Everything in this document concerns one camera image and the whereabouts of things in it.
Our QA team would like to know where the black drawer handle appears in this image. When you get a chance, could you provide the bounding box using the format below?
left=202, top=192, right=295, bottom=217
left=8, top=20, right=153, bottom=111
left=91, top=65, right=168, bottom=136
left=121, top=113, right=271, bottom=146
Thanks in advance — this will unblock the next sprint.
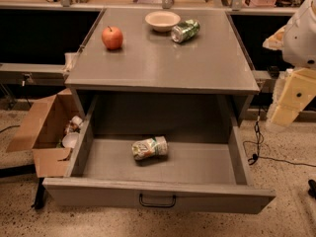
left=138, top=194, right=177, bottom=208

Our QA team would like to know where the cardboard box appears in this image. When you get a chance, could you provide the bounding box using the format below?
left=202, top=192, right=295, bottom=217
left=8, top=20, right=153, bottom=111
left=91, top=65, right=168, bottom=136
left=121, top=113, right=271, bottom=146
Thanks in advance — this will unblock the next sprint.
left=7, top=89, right=79, bottom=178

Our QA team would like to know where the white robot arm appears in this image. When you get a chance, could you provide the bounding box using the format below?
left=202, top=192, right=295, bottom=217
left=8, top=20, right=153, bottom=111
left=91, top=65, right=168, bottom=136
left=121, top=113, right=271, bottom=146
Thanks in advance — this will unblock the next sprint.
left=263, top=0, right=316, bottom=132

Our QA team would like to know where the red apple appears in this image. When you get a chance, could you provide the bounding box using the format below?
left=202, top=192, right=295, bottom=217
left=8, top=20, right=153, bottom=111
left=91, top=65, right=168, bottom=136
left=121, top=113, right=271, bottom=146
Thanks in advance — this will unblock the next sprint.
left=102, top=26, right=123, bottom=50

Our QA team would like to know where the black device on shelf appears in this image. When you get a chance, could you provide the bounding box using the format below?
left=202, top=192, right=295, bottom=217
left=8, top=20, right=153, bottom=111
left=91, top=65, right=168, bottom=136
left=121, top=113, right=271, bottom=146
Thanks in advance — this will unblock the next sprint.
left=267, top=66, right=279, bottom=79

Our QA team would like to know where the white cup in box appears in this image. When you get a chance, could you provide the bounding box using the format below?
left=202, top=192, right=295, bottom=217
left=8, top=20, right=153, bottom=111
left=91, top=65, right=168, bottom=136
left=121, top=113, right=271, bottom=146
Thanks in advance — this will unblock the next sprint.
left=62, top=132, right=79, bottom=148

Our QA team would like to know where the black floor cable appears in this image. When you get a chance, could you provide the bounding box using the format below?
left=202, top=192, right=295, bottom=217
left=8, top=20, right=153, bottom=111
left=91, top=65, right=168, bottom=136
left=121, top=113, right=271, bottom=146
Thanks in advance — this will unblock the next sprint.
left=242, top=106, right=316, bottom=169

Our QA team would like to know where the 7up can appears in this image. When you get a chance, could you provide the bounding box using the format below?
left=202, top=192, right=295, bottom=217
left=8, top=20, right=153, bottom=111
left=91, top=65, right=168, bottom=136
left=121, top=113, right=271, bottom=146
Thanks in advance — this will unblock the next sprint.
left=131, top=136, right=168, bottom=161

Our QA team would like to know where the white bowl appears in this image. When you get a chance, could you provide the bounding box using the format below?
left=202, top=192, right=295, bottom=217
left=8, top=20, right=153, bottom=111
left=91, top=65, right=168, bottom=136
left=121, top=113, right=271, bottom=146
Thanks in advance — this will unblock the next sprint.
left=145, top=11, right=181, bottom=33

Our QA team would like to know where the open grey drawer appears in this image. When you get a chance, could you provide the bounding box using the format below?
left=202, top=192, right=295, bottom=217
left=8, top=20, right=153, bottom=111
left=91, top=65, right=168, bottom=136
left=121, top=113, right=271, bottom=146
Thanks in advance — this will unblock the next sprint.
left=43, top=92, right=276, bottom=214

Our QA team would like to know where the grey cabinet counter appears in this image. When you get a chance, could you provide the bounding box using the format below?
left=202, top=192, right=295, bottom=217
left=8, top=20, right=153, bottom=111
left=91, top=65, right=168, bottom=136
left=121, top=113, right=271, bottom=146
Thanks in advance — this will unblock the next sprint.
left=64, top=7, right=261, bottom=127

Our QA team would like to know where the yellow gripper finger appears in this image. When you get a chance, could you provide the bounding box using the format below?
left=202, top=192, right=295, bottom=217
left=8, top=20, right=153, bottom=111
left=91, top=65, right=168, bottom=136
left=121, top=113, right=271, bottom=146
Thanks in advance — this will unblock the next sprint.
left=263, top=27, right=285, bottom=50
left=270, top=68, right=316, bottom=127

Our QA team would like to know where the green soda can on counter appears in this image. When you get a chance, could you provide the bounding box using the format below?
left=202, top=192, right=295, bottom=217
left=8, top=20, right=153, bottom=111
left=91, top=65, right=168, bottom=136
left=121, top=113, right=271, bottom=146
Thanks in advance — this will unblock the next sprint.
left=171, top=20, right=200, bottom=43

